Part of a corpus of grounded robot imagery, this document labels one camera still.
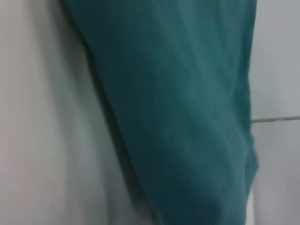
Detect teal blue t-shirt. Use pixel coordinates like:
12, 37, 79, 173
58, 0, 261, 225

